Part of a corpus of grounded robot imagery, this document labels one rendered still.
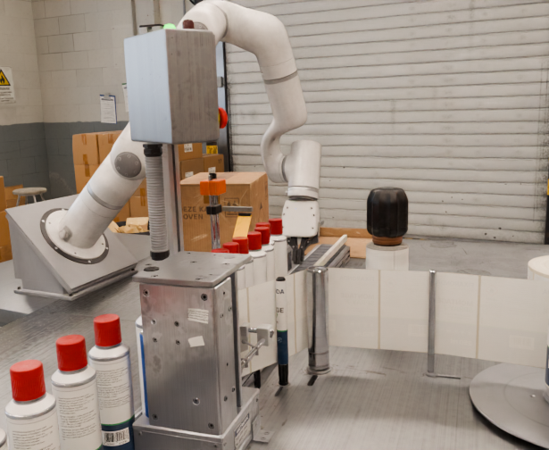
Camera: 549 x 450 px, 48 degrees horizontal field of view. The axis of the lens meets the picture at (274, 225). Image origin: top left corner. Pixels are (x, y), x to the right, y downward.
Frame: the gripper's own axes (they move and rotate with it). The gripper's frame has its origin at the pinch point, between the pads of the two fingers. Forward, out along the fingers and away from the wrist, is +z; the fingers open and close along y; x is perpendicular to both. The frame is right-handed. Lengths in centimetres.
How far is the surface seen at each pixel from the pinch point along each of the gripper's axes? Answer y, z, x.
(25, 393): 1, 25, -103
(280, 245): 2.4, -0.3, -23.8
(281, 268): 2.4, 4.7, -21.9
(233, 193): -23.7, -18.7, 8.2
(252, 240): 1.0, 0.5, -39.4
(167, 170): -13, -11, -53
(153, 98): -9, -20, -67
